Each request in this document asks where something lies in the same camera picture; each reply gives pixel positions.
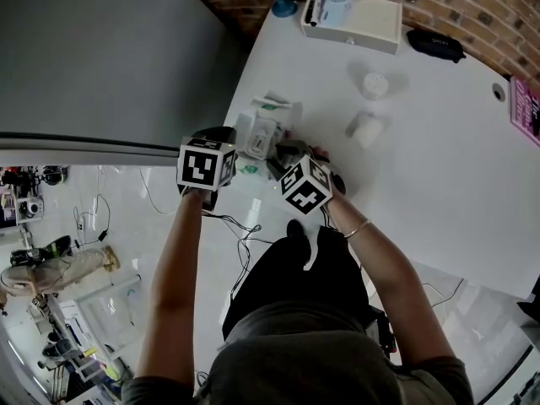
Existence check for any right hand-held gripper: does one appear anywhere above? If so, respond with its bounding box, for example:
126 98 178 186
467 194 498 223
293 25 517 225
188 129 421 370
266 140 348 218

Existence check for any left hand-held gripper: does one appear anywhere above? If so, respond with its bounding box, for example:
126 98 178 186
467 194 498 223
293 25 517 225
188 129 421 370
175 126 240 211

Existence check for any white product box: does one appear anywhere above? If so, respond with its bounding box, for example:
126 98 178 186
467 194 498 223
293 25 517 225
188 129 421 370
233 92 305 181

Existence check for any person's left forearm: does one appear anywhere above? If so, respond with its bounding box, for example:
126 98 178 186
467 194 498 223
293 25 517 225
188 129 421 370
133 186 221 390

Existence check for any person's right forearm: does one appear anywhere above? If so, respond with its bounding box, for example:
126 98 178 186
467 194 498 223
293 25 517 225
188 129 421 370
327 192 461 373

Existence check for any person's black shoe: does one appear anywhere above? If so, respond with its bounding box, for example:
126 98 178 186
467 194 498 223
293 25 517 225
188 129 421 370
285 219 308 239

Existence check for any small white container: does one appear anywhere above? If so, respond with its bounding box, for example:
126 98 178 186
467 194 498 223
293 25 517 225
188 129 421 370
345 110 385 149

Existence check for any white drawer box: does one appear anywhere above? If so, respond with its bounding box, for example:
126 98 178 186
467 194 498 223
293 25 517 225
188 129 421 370
300 0 404 57

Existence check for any white table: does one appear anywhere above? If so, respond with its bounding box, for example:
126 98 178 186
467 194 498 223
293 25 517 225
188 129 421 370
223 0 540 301

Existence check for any black pouch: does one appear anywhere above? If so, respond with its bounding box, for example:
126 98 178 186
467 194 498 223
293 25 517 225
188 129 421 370
405 29 467 64

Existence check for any white shelf rack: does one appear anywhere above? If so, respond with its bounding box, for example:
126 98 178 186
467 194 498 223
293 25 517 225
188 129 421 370
0 165 71 238

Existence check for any black waist pack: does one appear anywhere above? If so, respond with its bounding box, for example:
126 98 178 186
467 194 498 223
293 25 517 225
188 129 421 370
364 305 397 358

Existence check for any person's grey shirt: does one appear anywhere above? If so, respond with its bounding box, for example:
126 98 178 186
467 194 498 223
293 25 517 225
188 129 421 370
121 300 476 405

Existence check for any pink book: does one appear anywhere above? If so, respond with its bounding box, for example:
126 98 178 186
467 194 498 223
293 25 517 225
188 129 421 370
509 75 540 148

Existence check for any white floor cable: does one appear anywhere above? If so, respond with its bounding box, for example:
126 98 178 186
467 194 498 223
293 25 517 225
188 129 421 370
138 166 182 217

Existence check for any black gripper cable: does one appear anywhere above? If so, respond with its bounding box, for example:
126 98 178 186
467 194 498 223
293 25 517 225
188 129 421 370
201 208 275 301

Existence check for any thin gold bracelet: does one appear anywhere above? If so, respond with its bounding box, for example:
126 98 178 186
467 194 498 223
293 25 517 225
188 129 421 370
343 219 374 240

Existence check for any black cable with adapter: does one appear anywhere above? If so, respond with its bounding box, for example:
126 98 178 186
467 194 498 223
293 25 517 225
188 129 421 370
73 194 111 244

